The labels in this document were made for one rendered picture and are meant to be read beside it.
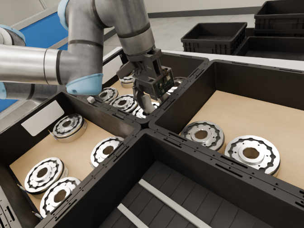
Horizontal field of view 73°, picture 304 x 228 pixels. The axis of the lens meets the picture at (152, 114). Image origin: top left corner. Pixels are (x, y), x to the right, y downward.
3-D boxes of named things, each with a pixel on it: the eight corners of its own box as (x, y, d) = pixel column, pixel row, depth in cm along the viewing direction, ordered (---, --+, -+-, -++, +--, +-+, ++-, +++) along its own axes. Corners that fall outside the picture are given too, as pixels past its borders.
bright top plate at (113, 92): (86, 101, 75) (85, 99, 74) (107, 85, 79) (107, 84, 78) (100, 109, 68) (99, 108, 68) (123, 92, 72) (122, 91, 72)
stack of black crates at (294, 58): (233, 95, 161) (232, 56, 139) (246, 74, 176) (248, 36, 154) (292, 106, 138) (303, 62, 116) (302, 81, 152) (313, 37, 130)
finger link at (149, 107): (156, 128, 56) (152, 100, 51) (142, 121, 60) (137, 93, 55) (164, 123, 58) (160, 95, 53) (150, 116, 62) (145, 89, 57)
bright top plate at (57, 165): (21, 178, 55) (20, 176, 54) (55, 152, 58) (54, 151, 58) (31, 201, 48) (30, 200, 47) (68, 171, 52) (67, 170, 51)
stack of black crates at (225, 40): (187, 87, 185) (179, 39, 156) (203, 68, 199) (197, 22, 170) (232, 95, 161) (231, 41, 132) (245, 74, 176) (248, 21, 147)
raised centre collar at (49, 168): (32, 175, 54) (30, 173, 53) (49, 162, 55) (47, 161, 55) (37, 186, 50) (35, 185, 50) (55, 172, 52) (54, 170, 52)
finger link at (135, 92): (140, 111, 56) (134, 82, 51) (136, 109, 57) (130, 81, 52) (152, 103, 58) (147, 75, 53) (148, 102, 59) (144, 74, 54)
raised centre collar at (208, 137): (187, 139, 49) (186, 137, 48) (197, 125, 51) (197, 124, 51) (205, 147, 46) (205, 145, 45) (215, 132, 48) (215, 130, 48)
